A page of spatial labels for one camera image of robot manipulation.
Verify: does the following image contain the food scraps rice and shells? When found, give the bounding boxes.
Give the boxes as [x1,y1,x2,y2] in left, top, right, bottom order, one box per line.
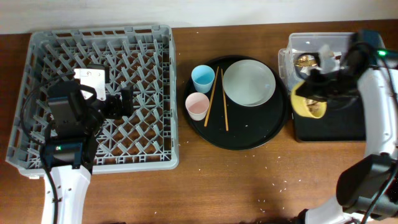
[305,99,322,114]

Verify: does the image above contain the yellow bowl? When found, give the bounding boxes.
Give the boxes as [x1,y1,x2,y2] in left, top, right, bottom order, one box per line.
[290,82,327,119]

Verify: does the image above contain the brown coffee sachet wrapper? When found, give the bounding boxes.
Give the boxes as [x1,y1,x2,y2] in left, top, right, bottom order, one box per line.
[294,51,343,68]

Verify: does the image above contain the grey round plate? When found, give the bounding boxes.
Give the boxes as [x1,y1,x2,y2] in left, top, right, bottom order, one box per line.
[223,60,276,107]

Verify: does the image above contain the pink plastic cup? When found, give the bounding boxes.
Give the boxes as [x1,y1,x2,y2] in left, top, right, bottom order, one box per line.
[185,92,210,121]

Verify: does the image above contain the light blue plastic cup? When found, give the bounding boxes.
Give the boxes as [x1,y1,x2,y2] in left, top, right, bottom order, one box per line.
[191,65,215,94]

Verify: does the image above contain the wooden chopstick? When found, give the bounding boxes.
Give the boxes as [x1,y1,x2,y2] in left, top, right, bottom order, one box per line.
[204,67,220,127]
[221,69,229,132]

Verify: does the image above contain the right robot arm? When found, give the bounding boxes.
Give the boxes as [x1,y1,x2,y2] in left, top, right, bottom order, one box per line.
[290,30,397,224]

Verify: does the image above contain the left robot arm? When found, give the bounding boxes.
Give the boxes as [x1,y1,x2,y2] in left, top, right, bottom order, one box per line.
[40,81,134,223]

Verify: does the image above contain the grey dishwasher rack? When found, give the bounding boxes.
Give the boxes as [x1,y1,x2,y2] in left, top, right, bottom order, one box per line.
[6,25,179,179]

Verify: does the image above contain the black rectangular tray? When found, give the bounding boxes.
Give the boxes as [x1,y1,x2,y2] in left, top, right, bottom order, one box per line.
[292,98,366,142]

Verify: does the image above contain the clear plastic bin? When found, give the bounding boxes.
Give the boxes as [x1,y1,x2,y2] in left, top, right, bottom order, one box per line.
[278,32,353,92]

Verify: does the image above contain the round black tray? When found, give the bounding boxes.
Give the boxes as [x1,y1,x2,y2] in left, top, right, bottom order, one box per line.
[183,55,289,151]

